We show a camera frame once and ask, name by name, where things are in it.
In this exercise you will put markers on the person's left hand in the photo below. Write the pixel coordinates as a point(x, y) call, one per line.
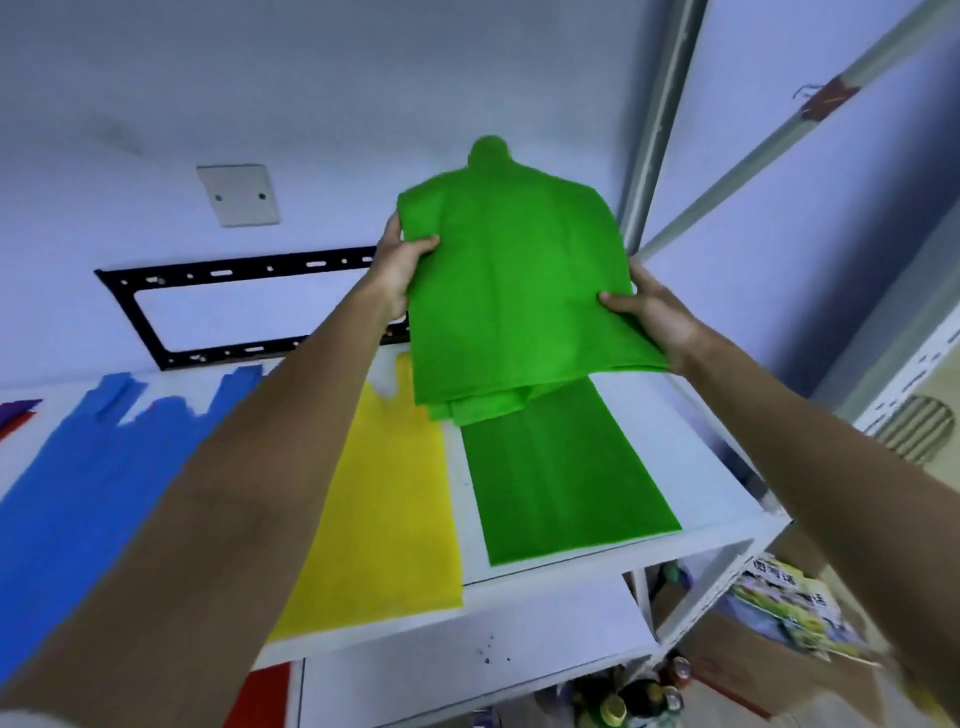
point(388, 277)

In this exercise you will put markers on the person's right hand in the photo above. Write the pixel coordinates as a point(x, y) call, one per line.
point(664, 322)

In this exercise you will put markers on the person's left thumb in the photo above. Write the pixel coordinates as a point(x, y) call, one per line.
point(420, 247)

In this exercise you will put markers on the person's right thumb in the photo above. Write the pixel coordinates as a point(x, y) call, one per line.
point(619, 302)

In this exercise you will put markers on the green non-woven bag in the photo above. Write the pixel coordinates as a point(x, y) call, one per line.
point(562, 480)
point(517, 277)

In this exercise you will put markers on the person's right forearm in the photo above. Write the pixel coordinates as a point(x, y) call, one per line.
point(825, 480)

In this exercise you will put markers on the person's left forearm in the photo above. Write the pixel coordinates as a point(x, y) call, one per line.
point(225, 510)

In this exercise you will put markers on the flat green non-woven bag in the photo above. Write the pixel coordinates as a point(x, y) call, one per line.
point(562, 480)

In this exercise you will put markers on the white desk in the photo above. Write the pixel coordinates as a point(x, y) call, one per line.
point(697, 480)

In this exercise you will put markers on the yellow non-woven bag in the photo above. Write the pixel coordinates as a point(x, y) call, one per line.
point(390, 525)

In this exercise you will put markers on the white appliance with vent grille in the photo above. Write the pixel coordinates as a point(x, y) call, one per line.
point(919, 420)

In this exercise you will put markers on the white sliding keyboard tray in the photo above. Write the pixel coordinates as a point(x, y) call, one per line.
point(465, 637)

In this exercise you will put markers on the red drink can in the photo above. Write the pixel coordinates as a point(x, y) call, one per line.
point(679, 670)

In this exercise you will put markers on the brown cardboard box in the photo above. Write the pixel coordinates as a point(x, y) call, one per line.
point(750, 667)

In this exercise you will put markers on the dark bottle with silver cap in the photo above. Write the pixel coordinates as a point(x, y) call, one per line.
point(654, 699)

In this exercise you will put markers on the blue non-woven bag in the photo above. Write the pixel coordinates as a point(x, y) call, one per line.
point(90, 480)

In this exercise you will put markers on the dark bottle with yellow cap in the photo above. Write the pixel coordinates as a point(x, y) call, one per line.
point(611, 711)

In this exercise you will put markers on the purple non-woven bag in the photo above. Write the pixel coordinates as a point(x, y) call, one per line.
point(16, 410)

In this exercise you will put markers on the red non-woven bag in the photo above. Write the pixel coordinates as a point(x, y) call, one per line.
point(10, 429)

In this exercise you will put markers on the white blank wall plate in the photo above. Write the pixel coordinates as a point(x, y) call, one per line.
point(238, 195)

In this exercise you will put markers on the grey vertical wall pipe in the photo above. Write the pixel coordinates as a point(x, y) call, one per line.
point(664, 112)

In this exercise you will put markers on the grey slanted wall pipe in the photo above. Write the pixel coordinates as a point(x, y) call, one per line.
point(757, 154)

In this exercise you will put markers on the black metal wall mount bracket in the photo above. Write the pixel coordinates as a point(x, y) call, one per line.
point(142, 315)

